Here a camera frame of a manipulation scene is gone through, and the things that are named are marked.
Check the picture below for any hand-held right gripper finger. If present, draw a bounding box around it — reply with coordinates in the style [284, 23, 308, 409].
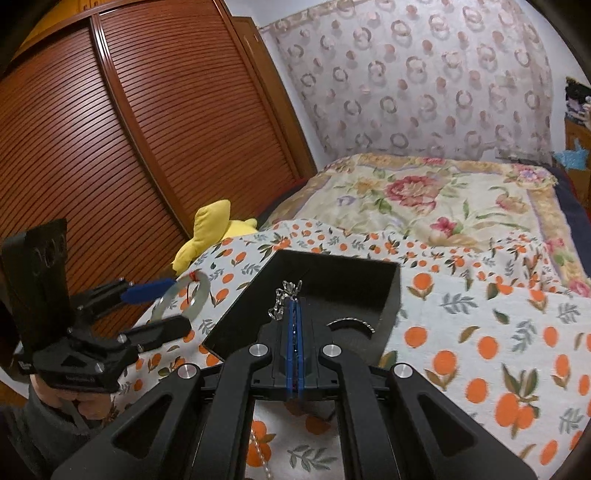
[296, 300, 539, 480]
[51, 300, 297, 480]

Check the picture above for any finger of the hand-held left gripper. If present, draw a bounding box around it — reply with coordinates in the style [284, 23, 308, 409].
[73, 276, 179, 320]
[92, 316, 193, 355]

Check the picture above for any silver chain necklace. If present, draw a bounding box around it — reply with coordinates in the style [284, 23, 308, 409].
[270, 278, 304, 322]

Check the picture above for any pale green jade bangle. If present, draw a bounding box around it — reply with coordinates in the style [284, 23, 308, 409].
[150, 271, 213, 325]

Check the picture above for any black jewelry box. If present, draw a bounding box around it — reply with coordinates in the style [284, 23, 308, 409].
[202, 249, 402, 369]

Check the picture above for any person's left hand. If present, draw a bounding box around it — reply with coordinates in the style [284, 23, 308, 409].
[39, 385, 117, 424]

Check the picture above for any yellow plush toy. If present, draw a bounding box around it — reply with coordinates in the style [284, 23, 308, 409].
[171, 199, 258, 273]

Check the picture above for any brown slatted wooden wardrobe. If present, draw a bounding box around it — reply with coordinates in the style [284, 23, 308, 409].
[0, 0, 317, 398]

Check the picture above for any orange fruit print sheet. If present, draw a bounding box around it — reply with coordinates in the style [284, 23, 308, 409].
[113, 219, 591, 480]

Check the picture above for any floral blanket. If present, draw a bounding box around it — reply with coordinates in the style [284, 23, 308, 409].
[259, 154, 591, 297]

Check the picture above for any dark blue bed sheet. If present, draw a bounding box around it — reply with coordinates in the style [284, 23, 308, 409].
[547, 163, 591, 278]

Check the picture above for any light blue star-shaped item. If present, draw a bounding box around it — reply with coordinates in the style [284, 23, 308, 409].
[553, 140, 591, 169]

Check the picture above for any orange wooden shelf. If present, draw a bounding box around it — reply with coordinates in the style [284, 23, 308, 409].
[564, 76, 591, 154]

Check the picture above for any white pearl necklace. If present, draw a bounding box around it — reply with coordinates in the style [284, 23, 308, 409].
[249, 426, 274, 480]

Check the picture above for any ring pattern curtain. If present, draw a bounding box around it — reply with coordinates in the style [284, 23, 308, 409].
[257, 0, 556, 163]

